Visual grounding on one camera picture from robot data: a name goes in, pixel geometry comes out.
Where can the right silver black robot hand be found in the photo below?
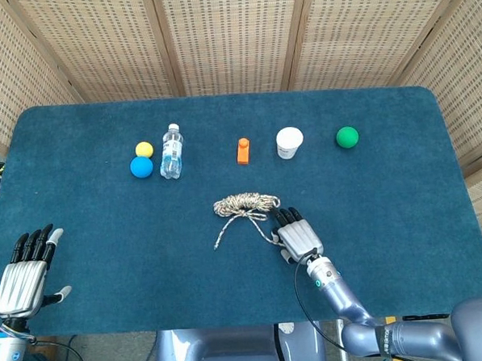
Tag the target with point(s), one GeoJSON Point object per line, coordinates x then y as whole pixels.
{"type": "Point", "coordinates": [300, 238]}

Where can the yellow floor tape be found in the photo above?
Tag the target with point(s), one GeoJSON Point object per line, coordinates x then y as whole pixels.
{"type": "Point", "coordinates": [390, 320]}

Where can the orange block with knob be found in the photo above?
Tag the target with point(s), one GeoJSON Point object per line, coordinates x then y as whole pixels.
{"type": "Point", "coordinates": [243, 154]}

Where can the green foam ball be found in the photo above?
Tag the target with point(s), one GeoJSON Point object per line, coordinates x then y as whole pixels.
{"type": "Point", "coordinates": [347, 137]}

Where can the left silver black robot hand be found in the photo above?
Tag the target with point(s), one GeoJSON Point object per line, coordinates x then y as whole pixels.
{"type": "Point", "coordinates": [20, 285]}

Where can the blue felt table mat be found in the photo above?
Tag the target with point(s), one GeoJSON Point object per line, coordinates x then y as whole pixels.
{"type": "Point", "coordinates": [106, 236]}

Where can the metal table leg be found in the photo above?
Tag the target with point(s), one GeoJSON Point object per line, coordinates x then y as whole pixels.
{"type": "Point", "coordinates": [340, 325]}

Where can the clear plastic water bottle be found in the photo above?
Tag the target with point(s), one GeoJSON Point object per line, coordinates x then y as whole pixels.
{"type": "Point", "coordinates": [171, 160]}

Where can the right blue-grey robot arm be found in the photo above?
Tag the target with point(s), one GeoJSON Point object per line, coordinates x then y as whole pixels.
{"type": "Point", "coordinates": [415, 335]}

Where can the yellow foam ball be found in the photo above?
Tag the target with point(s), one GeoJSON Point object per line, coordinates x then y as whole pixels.
{"type": "Point", "coordinates": [144, 148]}

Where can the blue-grey robot torso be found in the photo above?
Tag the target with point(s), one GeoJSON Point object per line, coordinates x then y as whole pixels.
{"type": "Point", "coordinates": [234, 350]}

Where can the brown wooden post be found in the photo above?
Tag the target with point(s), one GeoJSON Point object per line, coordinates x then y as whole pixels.
{"type": "Point", "coordinates": [45, 346]}

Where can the white paper cup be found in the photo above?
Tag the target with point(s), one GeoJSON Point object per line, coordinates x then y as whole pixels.
{"type": "Point", "coordinates": [289, 139]}

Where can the blue foam ball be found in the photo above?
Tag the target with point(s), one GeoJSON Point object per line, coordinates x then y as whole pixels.
{"type": "Point", "coordinates": [141, 167]}

